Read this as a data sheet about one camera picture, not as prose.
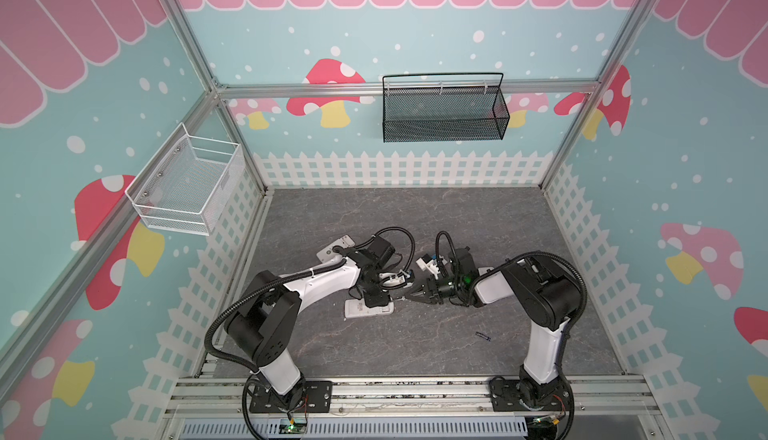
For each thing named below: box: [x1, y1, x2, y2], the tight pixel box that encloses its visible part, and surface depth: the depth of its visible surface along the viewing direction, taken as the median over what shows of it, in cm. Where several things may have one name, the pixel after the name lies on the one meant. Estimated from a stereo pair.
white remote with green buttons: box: [344, 298, 395, 318], surface depth 89 cm
